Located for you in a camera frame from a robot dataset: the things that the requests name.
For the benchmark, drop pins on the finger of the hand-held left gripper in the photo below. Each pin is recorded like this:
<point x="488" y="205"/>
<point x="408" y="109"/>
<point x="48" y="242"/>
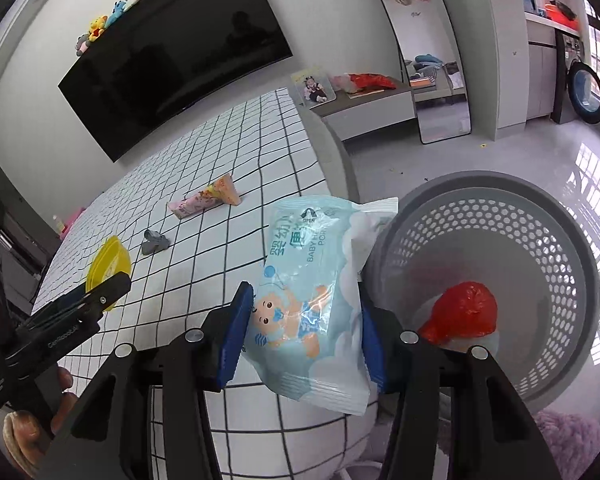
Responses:
<point x="90" y="300"/>

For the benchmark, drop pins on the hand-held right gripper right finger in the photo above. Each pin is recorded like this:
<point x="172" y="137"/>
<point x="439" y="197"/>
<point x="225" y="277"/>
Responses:
<point x="375" y="355"/>

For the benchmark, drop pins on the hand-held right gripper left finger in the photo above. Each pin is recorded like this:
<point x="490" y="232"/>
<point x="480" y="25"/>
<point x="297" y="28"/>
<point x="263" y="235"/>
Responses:
<point x="235" y="340"/>

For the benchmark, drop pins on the yellow plastic bowl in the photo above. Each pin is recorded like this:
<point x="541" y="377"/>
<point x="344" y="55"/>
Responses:
<point x="107" y="265"/>

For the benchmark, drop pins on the light blue wipes packet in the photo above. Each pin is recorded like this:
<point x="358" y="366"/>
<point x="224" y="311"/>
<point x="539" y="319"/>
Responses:
<point x="310" y="280"/>

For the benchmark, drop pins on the red plastic bag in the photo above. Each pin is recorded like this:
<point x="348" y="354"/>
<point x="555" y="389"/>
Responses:
<point x="465" y="310"/>

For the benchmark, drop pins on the grey perforated plastic basket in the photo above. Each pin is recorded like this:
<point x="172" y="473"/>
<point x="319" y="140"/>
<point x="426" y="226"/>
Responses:
<point x="545" y="270"/>

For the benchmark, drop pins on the person's left hand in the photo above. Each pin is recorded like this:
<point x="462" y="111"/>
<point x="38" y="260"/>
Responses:
<point x="22" y="432"/>

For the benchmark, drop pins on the grey bedside cabinet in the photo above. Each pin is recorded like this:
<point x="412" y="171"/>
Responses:
<point x="20" y="270"/>

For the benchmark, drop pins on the grey crumpled wrapper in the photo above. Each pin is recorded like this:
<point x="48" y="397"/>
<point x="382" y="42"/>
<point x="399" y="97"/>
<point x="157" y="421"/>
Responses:
<point x="152" y="242"/>

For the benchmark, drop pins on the pink orange snack packet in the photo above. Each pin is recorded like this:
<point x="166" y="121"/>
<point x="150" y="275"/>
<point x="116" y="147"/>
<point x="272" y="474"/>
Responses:
<point x="205" y="200"/>

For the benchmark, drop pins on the bed with checked sheet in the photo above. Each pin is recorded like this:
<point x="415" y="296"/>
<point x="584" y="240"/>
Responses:
<point x="230" y="160"/>

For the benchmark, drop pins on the purple fluffy rug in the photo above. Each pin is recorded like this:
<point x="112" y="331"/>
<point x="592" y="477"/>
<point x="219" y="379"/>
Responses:
<point x="570" y="440"/>

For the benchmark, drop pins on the grey low console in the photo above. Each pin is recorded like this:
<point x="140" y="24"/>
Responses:
<point x="370" y="112"/>

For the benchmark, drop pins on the black flat television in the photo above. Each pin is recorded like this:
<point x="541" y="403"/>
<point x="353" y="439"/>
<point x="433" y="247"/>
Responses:
<point x="180" y="55"/>

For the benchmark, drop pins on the red packet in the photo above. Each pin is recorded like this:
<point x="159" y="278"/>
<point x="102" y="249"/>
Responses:
<point x="370" y="81"/>

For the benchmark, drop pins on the pink plastic bag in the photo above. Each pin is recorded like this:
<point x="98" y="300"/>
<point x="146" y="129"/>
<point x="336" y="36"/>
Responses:
<point x="339" y="82"/>

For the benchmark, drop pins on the row of plush toys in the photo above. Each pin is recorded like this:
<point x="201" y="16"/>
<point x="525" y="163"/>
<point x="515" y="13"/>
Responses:
<point x="115" y="7"/>

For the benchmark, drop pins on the grey counter cabinet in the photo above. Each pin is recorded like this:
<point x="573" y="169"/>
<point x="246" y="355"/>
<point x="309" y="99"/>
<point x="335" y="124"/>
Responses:
<point x="540" y="80"/>

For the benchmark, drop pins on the white tall wardrobe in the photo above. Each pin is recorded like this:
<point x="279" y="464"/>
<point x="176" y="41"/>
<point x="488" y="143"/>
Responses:
<point x="505" y="60"/>

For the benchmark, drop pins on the grey washing machine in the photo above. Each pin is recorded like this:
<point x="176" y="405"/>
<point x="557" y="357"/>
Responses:
<point x="585" y="92"/>

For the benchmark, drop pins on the tall standing mirror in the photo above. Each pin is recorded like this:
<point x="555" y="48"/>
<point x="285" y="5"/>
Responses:
<point x="430" y="20"/>

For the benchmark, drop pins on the blue container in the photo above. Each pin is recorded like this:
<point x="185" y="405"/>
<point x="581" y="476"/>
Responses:
<point x="528" y="2"/>

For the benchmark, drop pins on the orange plastic basin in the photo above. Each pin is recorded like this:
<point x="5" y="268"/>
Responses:
<point x="560" y="11"/>

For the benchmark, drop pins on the large clear photo frame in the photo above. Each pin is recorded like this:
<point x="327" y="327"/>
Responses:
<point x="312" y="87"/>

